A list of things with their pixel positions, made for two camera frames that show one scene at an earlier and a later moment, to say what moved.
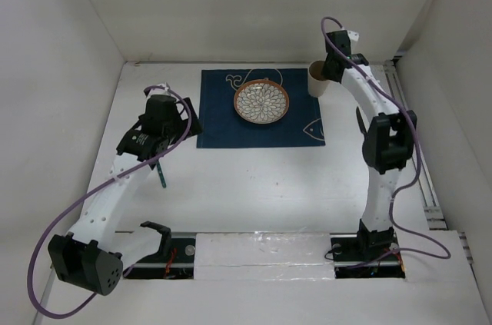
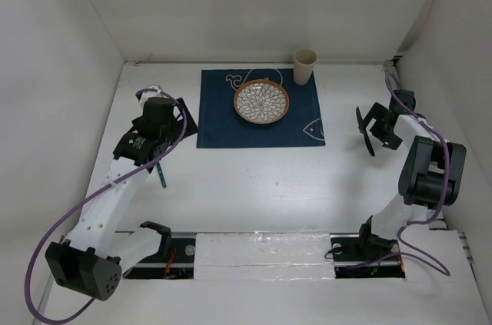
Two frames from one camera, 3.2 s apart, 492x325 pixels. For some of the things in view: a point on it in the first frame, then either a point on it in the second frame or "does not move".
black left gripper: (181, 123) does not move
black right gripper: (325, 72) → (377, 112)
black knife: (361, 123) does not move
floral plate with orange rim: (261, 101) does not move
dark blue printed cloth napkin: (223, 127) does not move
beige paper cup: (317, 85) → (304, 60)
